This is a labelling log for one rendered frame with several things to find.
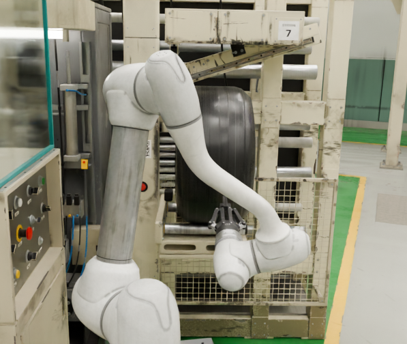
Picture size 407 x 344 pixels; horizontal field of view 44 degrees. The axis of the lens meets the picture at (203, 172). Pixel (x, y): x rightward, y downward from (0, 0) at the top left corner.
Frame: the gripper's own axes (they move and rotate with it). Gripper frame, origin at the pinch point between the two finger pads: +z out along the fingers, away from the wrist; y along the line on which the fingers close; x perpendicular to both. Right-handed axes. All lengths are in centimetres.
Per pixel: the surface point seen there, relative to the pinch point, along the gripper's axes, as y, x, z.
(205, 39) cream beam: 7, -41, 69
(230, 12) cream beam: -4, -52, 72
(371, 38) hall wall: -347, 158, 874
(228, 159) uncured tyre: -1.2, -11.3, 13.2
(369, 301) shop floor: -108, 139, 100
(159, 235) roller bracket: 24.7, 23.2, 13.0
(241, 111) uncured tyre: -6.5, -24.7, 26.6
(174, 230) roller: 18.6, 23.5, 16.8
